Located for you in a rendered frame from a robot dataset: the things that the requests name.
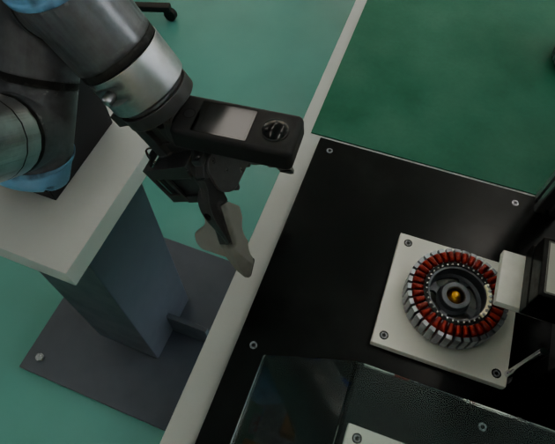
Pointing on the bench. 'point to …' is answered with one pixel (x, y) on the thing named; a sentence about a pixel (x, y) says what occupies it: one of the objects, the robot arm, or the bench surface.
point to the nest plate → (383, 331)
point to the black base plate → (323, 329)
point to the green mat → (457, 87)
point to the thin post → (525, 363)
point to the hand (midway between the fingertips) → (277, 222)
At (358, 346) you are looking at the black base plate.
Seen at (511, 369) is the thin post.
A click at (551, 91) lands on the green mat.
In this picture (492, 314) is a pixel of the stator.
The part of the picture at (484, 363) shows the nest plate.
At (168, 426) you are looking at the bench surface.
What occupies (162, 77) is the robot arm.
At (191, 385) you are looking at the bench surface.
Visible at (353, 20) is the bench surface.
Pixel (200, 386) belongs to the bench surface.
